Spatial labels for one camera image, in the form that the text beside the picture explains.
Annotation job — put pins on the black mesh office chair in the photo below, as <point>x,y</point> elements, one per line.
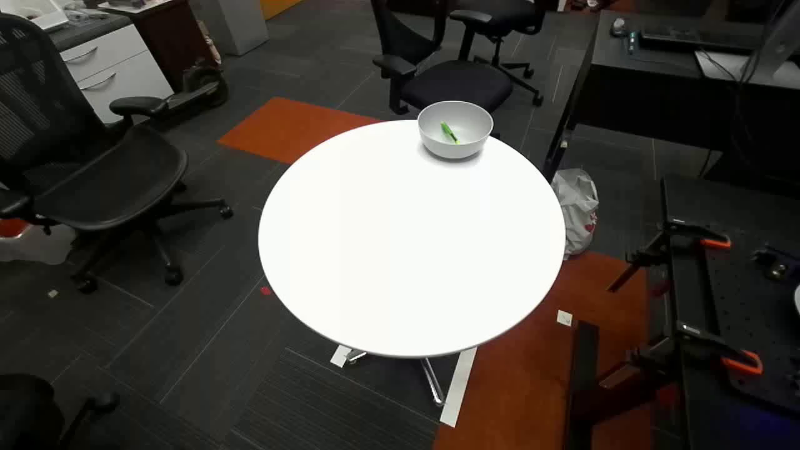
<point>109,179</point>

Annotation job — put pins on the white table base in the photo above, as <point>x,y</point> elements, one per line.
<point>458,388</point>

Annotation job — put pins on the white plastic sheet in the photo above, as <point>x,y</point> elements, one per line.
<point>34,251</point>

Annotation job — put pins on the white plastic bag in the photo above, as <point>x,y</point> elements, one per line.
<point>576,204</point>

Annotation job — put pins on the black keyboard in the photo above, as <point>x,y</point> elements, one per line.
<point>691,41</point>

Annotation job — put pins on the green marker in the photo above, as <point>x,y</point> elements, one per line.
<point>451,134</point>

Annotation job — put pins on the small black device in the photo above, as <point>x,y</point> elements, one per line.
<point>777,264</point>

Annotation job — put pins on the black padded office chair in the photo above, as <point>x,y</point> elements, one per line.
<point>453,84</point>
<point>496,13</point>

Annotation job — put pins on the grey metal cabinet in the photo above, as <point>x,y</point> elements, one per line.
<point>233,21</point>

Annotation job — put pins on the blue small bottle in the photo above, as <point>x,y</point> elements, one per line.
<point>634,41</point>

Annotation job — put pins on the white paper sheet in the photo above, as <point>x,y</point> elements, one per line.
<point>727,65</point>

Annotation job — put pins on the white paper stack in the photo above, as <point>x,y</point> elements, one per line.
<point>34,11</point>

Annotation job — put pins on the grey computer mouse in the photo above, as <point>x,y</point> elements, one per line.
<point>618,26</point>

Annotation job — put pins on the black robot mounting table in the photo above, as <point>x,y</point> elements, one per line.
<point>751,334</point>

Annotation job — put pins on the black upright post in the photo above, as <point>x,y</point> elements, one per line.
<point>583,376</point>

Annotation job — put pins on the black office desk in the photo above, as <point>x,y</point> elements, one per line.
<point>652,84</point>

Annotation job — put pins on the black scooter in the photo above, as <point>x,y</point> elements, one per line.
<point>203,81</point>

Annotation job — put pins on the black highback office chair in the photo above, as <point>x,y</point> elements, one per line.
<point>28,414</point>

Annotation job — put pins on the small red floor object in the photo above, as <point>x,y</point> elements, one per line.
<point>267,290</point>

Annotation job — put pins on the small white paper scrap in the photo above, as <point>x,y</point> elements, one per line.
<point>566,318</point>

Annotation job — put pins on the white drawer cabinet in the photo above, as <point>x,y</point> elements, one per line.
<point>109,69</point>

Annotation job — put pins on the tiny white floor scrap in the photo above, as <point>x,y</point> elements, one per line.
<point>54,294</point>

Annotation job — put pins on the white round bowl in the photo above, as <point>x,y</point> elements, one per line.
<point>473,124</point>

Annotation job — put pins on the dark wood cabinet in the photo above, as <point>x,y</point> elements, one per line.
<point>172,33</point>

